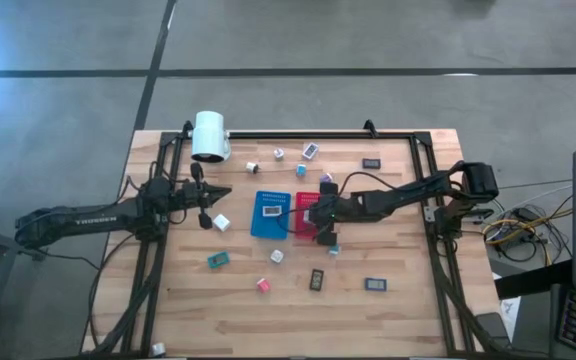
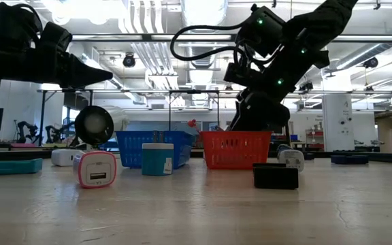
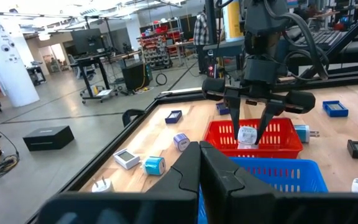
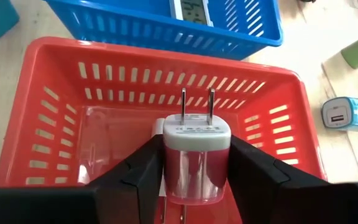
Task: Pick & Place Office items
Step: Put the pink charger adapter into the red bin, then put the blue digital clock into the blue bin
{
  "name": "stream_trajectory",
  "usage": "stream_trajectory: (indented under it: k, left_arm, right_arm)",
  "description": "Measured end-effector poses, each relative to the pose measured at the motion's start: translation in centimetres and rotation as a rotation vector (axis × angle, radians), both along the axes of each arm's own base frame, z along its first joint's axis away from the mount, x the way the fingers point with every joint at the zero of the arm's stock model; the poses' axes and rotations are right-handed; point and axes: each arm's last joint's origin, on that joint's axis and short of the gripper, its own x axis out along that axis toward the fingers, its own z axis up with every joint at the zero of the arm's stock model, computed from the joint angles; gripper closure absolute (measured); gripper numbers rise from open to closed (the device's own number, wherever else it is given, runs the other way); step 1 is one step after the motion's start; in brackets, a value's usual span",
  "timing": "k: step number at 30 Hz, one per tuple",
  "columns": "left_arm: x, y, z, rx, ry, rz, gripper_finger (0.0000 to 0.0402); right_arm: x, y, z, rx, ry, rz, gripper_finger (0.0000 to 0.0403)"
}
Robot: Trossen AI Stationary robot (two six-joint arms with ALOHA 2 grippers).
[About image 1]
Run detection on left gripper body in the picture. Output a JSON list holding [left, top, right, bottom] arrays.
[[176, 162, 213, 230]]

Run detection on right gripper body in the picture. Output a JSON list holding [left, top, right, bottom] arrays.
[[316, 182, 342, 246]]

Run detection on teal digital clock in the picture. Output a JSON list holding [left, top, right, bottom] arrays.
[[206, 251, 231, 271]]

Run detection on red plastic basket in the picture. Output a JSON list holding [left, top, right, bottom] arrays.
[[293, 191, 333, 240]]

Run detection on blue plastic basket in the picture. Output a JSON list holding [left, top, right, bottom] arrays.
[[249, 190, 293, 241]]

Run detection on black flat device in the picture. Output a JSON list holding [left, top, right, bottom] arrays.
[[475, 312, 512, 349]]

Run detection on white paper sheet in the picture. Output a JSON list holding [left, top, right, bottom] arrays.
[[498, 294, 522, 329]]

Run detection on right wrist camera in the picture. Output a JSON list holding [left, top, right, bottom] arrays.
[[310, 195, 327, 226]]

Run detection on black right camera cable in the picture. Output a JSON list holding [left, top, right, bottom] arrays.
[[276, 170, 402, 237]]

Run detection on black aluminium table frame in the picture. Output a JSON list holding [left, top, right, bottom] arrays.
[[95, 119, 507, 359]]

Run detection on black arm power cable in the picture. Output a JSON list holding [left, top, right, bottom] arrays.
[[86, 232, 139, 354]]

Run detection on yellow cable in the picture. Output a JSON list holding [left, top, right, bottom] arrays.
[[482, 209, 574, 254]]

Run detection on tangled black floor cables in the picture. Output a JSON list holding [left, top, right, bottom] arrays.
[[485, 197, 575, 264]]

